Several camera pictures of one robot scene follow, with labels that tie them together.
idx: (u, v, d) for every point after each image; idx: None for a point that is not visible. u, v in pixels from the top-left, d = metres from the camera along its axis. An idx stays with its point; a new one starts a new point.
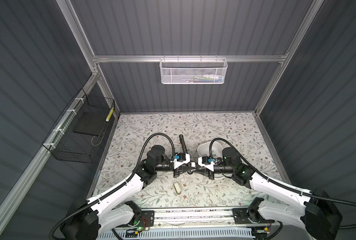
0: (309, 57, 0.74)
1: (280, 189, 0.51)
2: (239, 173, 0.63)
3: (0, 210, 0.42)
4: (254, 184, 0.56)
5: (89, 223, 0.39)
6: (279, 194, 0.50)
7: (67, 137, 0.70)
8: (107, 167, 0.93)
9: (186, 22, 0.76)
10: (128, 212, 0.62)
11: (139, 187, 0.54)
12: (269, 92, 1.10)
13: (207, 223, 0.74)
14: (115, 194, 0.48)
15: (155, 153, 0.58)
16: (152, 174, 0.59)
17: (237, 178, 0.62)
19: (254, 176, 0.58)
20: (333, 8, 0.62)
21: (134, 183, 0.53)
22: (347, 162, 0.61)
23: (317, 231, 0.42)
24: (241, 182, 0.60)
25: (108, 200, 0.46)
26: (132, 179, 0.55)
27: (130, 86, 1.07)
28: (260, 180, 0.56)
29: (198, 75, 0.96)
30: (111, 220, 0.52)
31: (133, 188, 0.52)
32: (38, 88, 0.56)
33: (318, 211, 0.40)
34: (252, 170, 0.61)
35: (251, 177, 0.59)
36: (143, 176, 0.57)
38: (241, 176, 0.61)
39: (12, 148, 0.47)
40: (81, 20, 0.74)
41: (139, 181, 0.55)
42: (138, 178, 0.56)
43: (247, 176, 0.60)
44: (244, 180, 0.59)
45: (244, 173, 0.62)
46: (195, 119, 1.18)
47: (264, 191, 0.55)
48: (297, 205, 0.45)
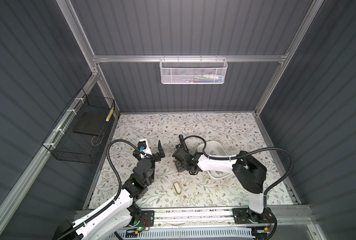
0: (309, 57, 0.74)
1: (217, 163, 0.59)
2: (189, 160, 0.72)
3: (0, 209, 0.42)
4: (203, 167, 0.63)
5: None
6: (220, 167, 0.57)
7: (67, 137, 0.70)
8: (107, 167, 0.93)
9: (186, 22, 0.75)
10: (125, 217, 0.61)
11: (130, 203, 0.54)
12: (269, 92, 1.10)
13: (207, 224, 0.74)
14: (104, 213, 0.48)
15: (141, 169, 0.55)
16: (142, 188, 0.59)
17: (188, 168, 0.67)
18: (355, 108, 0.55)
19: (198, 160, 0.67)
20: (333, 8, 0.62)
21: (123, 200, 0.53)
22: (347, 162, 0.61)
23: (249, 185, 0.49)
24: (192, 168, 0.67)
25: (95, 221, 0.45)
26: (121, 196, 0.54)
27: (129, 86, 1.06)
28: (203, 159, 0.66)
29: (198, 75, 0.96)
30: (102, 234, 0.52)
31: (122, 206, 0.52)
32: (38, 88, 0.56)
33: (241, 169, 0.50)
34: (198, 154, 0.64)
35: (197, 161, 0.67)
36: (132, 192, 0.56)
38: (191, 163, 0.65)
39: (13, 148, 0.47)
40: (81, 20, 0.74)
41: (128, 198, 0.54)
42: (126, 194, 0.55)
43: (195, 161, 0.67)
44: (194, 166, 0.66)
45: (193, 159, 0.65)
46: (195, 119, 1.18)
47: (211, 169, 0.61)
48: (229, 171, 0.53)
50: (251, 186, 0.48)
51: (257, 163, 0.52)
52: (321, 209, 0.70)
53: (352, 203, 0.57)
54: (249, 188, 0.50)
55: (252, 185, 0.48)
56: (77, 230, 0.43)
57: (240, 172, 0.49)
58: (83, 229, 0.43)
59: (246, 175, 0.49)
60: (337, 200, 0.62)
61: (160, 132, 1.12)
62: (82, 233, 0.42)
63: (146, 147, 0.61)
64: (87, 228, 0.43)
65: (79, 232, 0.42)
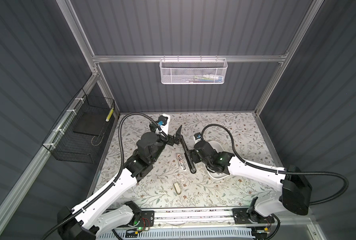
0: (309, 57, 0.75)
1: (258, 172, 0.50)
2: (216, 159, 0.63)
3: (0, 209, 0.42)
4: (233, 171, 0.55)
5: (75, 235, 0.37)
6: (257, 177, 0.49)
7: (67, 137, 0.70)
8: (107, 167, 0.93)
9: (186, 22, 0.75)
10: (128, 213, 0.62)
11: (133, 183, 0.48)
12: (269, 92, 1.10)
13: (207, 224, 0.74)
14: (104, 196, 0.43)
15: (146, 143, 0.48)
16: (146, 165, 0.52)
17: (214, 168, 0.60)
18: (355, 108, 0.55)
19: (230, 162, 0.58)
20: (333, 8, 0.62)
21: (124, 181, 0.47)
22: (347, 162, 0.61)
23: (293, 205, 0.43)
24: (219, 169, 0.58)
25: (95, 207, 0.42)
26: (121, 177, 0.48)
27: (129, 86, 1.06)
28: (237, 163, 0.56)
29: (198, 75, 0.96)
30: (109, 222, 0.52)
31: (123, 187, 0.46)
32: (38, 88, 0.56)
33: (294, 186, 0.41)
34: (228, 155, 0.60)
35: (229, 163, 0.57)
36: (134, 170, 0.50)
38: (218, 163, 0.60)
39: (13, 149, 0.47)
40: (81, 20, 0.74)
41: (130, 177, 0.48)
42: (128, 173, 0.49)
43: (224, 162, 0.58)
44: (222, 166, 0.57)
45: (221, 159, 0.60)
46: (195, 119, 1.18)
47: (243, 176, 0.54)
48: (274, 184, 0.46)
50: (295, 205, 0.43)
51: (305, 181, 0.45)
52: (321, 209, 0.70)
53: (351, 203, 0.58)
54: (290, 207, 0.45)
55: (298, 206, 0.42)
56: (77, 217, 0.40)
57: (293, 191, 0.42)
58: (82, 216, 0.40)
59: (296, 195, 0.41)
60: (337, 200, 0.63)
61: None
62: (82, 219, 0.39)
63: (165, 123, 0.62)
64: (87, 214, 0.40)
65: (78, 219, 0.39)
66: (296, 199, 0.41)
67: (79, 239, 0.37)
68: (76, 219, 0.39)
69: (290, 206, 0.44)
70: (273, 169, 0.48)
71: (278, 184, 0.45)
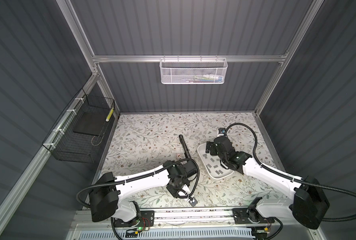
0: (309, 57, 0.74)
1: (274, 176, 0.50)
2: (232, 157, 0.64)
3: (0, 210, 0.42)
4: (248, 170, 0.56)
5: (110, 201, 0.40)
6: (271, 180, 0.50)
7: (67, 137, 0.70)
8: (107, 167, 0.93)
9: (186, 22, 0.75)
10: (133, 212, 0.61)
11: (163, 184, 0.52)
12: (269, 92, 1.11)
13: (207, 224, 0.74)
14: (141, 179, 0.48)
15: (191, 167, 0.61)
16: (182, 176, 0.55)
17: (229, 164, 0.62)
18: None
19: (246, 162, 0.58)
20: (334, 7, 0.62)
21: (161, 177, 0.51)
22: (347, 162, 0.61)
23: (303, 216, 0.43)
24: (234, 167, 0.60)
25: (132, 185, 0.45)
26: (160, 173, 0.52)
27: (129, 86, 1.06)
28: (254, 164, 0.56)
29: (198, 75, 0.96)
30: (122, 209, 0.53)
31: (158, 181, 0.50)
32: (38, 88, 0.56)
33: (307, 197, 0.41)
34: (244, 155, 0.62)
35: (245, 162, 0.58)
36: (171, 173, 0.54)
38: (234, 160, 0.61)
39: (13, 149, 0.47)
40: (81, 20, 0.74)
41: (166, 178, 0.51)
42: (166, 174, 0.53)
43: (240, 161, 0.60)
44: (237, 164, 0.59)
45: (237, 157, 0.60)
46: (195, 119, 1.18)
47: (257, 177, 0.54)
48: (288, 191, 0.45)
50: (305, 217, 0.42)
51: (323, 196, 0.43)
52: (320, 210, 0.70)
53: (351, 204, 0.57)
54: (300, 217, 0.44)
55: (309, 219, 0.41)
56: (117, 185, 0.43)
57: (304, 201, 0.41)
58: (121, 188, 0.43)
59: (309, 207, 0.40)
60: (338, 201, 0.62)
61: (160, 132, 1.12)
62: (120, 190, 0.43)
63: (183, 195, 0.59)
64: (125, 188, 0.44)
65: (117, 188, 0.43)
66: (307, 212, 0.41)
67: (112, 205, 0.40)
68: (116, 187, 0.43)
69: (298, 216, 0.44)
70: (289, 176, 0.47)
71: (290, 191, 0.45)
